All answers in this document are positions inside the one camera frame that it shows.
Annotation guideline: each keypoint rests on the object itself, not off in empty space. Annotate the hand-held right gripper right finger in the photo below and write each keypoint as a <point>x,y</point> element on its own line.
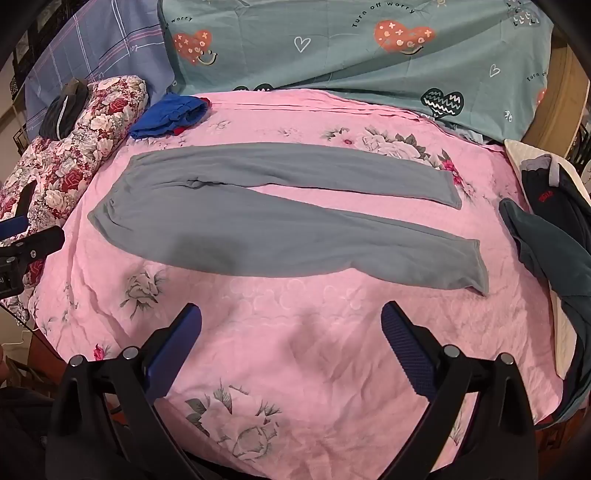
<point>408,350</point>

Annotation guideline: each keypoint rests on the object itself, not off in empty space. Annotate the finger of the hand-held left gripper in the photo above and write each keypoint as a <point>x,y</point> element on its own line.
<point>16,228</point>
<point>39,243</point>

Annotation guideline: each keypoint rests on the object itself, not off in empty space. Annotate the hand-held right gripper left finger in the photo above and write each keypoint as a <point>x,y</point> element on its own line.
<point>173,350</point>

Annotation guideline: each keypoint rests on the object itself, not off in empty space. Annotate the grey pants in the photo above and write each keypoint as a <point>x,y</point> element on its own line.
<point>231,230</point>

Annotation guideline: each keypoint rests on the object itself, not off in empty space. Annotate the red floral quilt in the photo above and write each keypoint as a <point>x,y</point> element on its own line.
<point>69,147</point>

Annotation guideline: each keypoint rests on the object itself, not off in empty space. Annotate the pink floral bedsheet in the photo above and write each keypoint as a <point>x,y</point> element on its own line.
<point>300,346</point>

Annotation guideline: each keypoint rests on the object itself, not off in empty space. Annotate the dark teal garment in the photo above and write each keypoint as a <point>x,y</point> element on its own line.
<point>549,244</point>

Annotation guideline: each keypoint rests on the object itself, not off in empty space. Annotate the blue garment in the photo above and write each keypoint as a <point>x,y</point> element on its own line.
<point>161,115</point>

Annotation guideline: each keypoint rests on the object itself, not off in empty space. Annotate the blue plaid pillow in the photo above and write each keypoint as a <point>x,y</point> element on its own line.
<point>92,46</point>

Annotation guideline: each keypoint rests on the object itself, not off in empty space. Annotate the navy jacket with grey collar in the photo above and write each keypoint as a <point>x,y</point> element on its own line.
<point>568,194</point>

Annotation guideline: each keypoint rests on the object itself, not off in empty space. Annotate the teal heart print quilt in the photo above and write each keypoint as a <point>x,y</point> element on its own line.
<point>323,46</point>

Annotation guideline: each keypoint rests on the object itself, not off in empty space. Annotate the wooden bed frame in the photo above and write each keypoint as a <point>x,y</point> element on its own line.
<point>558,101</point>

